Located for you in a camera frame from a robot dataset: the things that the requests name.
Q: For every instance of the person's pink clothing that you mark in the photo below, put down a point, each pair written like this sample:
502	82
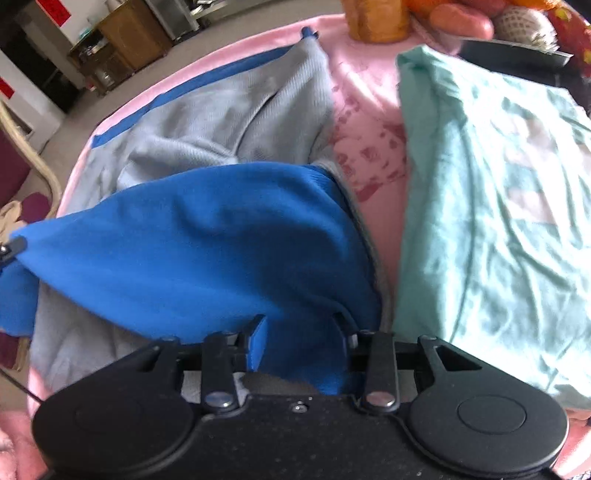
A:
14	447

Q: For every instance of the large red wall poster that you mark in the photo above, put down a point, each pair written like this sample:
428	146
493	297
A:
54	9

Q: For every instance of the mint green t-shirt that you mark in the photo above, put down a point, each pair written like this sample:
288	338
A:
489	221

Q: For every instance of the orange juice bottle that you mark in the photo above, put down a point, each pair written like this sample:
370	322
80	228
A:
376	21

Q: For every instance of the tall silver speaker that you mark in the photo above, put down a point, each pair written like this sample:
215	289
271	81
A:
178	18

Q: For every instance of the beige jacket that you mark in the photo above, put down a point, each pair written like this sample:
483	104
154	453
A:
11	219

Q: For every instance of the wooden cabinet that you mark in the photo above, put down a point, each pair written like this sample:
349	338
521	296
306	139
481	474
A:
136	32

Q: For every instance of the low wooden shelf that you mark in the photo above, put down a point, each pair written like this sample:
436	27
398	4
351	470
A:
99	64

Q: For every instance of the melon in white foam net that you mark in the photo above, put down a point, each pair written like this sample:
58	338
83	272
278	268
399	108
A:
524	27

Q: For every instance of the black fruit tray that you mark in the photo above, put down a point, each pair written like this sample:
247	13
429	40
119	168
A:
512	53

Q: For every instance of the pink printed blanket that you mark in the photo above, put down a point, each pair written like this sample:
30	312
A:
369	138

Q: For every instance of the grey and blue sweatshirt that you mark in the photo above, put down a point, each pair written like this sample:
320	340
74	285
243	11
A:
194	240

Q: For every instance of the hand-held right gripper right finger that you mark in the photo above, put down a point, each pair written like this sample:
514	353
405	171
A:
345	337

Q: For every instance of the red apple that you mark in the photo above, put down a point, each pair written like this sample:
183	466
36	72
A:
482	5

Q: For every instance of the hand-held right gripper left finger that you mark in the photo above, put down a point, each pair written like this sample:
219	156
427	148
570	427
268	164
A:
258	344

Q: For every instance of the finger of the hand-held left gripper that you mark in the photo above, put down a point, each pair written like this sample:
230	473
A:
16	247

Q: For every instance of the large orange in net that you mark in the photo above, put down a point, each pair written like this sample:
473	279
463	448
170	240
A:
538	3

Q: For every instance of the small red wall poster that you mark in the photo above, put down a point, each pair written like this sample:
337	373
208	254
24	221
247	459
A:
5	88

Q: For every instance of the red dragon fruit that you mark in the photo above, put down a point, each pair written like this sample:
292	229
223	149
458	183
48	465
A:
572	32

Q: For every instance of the small orange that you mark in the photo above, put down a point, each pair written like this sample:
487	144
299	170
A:
427	4

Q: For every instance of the maroon chair with golden frame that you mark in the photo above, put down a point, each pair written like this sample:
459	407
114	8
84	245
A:
18	175

